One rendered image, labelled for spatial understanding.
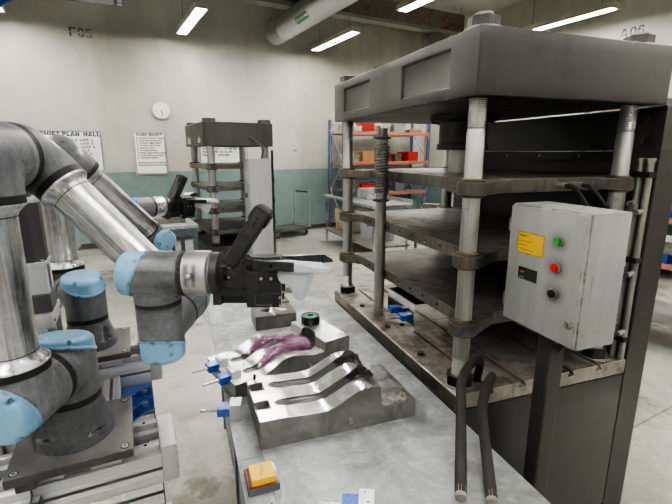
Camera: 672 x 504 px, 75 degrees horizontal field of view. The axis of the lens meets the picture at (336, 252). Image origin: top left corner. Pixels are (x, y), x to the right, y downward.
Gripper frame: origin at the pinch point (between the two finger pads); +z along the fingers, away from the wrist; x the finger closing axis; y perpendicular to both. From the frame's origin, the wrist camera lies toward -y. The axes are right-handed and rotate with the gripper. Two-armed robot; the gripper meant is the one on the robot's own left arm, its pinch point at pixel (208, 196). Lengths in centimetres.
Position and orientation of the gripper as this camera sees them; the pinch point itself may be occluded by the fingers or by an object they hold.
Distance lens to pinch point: 188.6
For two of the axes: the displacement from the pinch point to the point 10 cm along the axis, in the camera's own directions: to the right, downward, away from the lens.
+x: 7.7, 2.7, -5.7
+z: 6.3, -1.7, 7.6
